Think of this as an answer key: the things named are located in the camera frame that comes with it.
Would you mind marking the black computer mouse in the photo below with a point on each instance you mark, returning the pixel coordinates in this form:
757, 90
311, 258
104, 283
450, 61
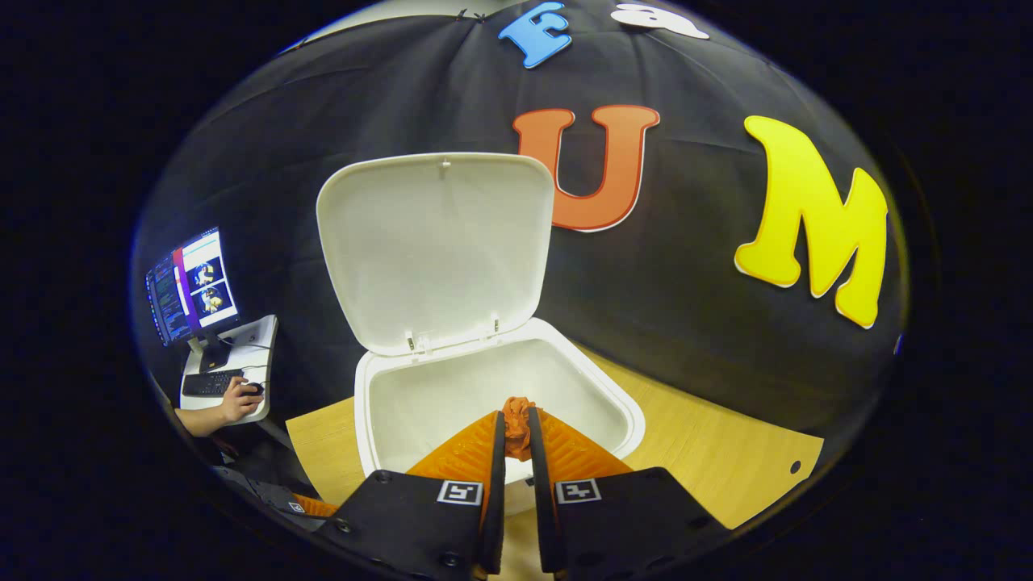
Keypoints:
253, 389

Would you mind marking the white side table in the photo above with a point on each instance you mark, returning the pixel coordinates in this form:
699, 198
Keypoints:
254, 339

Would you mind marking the orange paper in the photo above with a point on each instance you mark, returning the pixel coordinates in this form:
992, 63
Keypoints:
516, 428

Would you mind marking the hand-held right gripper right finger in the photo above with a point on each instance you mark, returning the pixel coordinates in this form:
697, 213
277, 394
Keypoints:
542, 516

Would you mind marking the black backdrop cloth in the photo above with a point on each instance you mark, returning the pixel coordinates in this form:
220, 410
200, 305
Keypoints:
686, 323

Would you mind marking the black keyboard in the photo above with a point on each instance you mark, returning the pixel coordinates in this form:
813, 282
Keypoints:
210, 383

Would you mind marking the computer monitor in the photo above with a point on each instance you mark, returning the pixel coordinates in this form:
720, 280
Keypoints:
194, 282

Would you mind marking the white desktop garbage bin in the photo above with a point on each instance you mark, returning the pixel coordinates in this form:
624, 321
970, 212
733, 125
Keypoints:
436, 258

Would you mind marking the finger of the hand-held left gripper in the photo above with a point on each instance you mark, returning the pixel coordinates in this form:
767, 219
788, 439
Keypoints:
278, 500

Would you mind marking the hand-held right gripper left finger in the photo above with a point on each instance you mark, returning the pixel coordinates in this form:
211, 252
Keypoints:
495, 516

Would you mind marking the wooden desktop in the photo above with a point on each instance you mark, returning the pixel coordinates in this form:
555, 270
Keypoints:
710, 460

